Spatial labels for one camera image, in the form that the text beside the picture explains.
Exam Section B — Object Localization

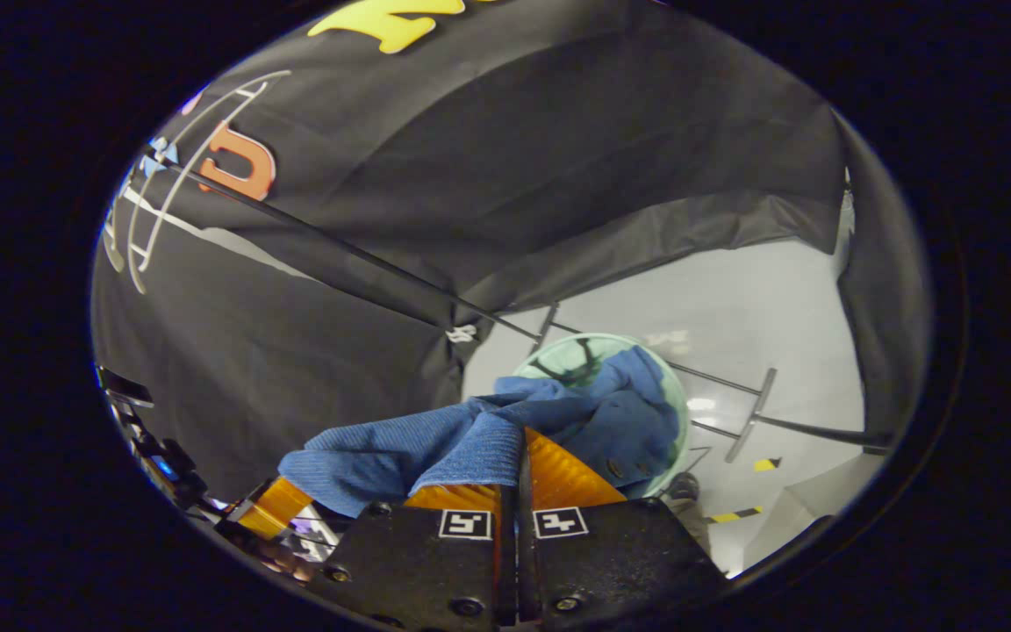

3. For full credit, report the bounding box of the blue jacket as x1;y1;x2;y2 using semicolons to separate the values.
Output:
277;345;682;519

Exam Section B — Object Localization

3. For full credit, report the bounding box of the black backdrop cloth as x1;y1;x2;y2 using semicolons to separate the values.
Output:
91;0;935;501

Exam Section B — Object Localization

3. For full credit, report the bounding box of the dark electronic equipment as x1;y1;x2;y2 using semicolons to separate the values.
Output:
97;364;210;512

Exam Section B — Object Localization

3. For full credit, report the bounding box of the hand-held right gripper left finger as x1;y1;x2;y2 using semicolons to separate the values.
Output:
308;483;508;631

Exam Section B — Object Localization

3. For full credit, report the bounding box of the person's leg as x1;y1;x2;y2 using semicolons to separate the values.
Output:
665;471;715;556

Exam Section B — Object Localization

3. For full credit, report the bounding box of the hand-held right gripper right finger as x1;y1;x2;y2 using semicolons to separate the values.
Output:
518;427;731;626

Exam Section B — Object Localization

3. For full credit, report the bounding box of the black clothes rack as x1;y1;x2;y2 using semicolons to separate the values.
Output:
141;149;897;464

